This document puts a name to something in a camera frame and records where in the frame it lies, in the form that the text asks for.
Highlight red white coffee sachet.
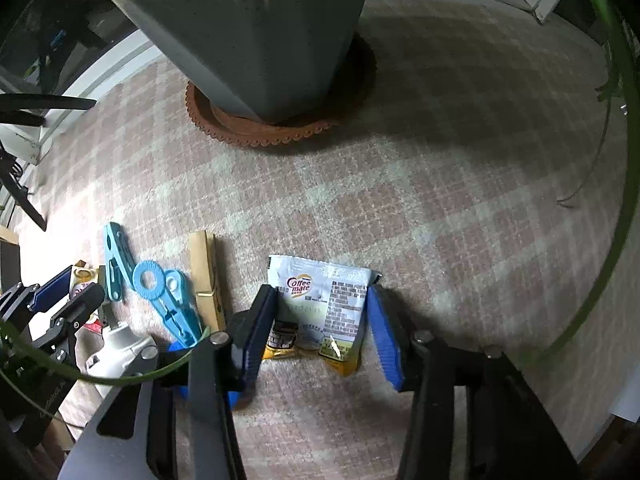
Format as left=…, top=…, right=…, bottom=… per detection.
left=68, top=260, right=105, bottom=335

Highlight light blue plastic clip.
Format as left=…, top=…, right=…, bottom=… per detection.
left=104, top=222, right=136, bottom=302

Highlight coffee mate creamer sachet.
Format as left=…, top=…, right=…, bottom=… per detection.
left=262, top=255, right=381, bottom=376

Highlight white power adapter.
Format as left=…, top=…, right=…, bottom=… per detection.
left=86, top=322, right=156, bottom=378

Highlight wooden clothespin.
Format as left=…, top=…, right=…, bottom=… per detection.
left=188, top=231, right=227, bottom=332

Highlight black tripod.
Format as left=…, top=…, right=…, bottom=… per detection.
left=1, top=93, right=96, bottom=232

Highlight brown pot saucer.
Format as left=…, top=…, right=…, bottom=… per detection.
left=184, top=32, right=378, bottom=148

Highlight grey plant pot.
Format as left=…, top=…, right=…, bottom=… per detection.
left=112, top=0, right=364, bottom=120

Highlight green plant leaves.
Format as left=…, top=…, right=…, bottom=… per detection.
left=0, top=0, right=640, bottom=386

